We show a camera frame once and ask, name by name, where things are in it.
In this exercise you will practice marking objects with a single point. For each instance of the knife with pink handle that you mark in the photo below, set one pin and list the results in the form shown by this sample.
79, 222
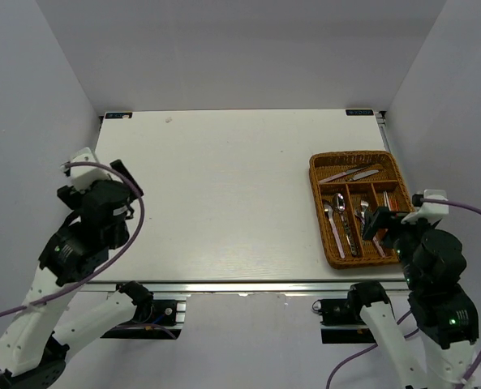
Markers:
343, 174

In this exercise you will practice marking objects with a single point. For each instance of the fork with pink handle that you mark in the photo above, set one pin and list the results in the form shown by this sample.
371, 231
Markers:
374, 240

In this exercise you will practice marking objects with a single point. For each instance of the spoon with dark dotted handle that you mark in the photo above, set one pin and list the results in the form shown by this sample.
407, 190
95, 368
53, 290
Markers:
340, 208

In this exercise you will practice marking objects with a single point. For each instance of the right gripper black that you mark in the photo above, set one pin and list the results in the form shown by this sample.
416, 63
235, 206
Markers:
392, 220

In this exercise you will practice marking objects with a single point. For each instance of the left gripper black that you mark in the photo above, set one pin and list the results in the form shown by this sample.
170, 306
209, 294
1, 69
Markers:
74, 198

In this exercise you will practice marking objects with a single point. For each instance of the blue label right corner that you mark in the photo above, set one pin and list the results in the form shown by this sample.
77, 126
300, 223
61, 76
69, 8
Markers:
359, 112

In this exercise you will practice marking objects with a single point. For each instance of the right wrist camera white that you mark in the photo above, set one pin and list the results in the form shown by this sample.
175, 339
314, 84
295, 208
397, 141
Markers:
431, 206

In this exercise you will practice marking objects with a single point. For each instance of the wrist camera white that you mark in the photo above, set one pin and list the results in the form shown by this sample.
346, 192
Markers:
431, 206
82, 177

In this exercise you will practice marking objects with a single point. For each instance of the knife with black handle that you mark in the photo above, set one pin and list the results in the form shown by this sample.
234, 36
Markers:
363, 175

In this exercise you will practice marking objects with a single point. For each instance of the spoon with pink handle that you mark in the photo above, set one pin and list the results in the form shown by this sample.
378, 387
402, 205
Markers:
328, 210

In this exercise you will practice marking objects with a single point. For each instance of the wicker cutlery basket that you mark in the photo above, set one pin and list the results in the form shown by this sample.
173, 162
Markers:
370, 188

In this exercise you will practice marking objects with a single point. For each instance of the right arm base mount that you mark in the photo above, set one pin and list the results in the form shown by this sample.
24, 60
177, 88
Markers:
339, 323

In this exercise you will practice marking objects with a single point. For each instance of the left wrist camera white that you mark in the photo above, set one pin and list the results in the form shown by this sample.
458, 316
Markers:
82, 177

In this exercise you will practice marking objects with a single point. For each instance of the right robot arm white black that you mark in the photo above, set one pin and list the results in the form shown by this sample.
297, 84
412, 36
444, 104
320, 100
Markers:
447, 319

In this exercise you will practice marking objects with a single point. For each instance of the fork with black dotted handle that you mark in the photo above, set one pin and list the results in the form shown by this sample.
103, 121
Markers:
364, 205

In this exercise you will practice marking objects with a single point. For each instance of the blue label left corner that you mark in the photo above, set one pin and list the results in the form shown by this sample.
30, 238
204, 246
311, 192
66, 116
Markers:
118, 115

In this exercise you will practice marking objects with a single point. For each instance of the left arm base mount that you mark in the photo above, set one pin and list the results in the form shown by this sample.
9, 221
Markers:
162, 320

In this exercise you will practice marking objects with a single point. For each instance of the blue label corner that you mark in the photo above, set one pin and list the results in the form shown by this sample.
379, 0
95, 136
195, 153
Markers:
359, 112
118, 115

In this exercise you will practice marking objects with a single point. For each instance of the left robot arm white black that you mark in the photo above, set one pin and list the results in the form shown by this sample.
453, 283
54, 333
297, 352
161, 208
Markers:
34, 349

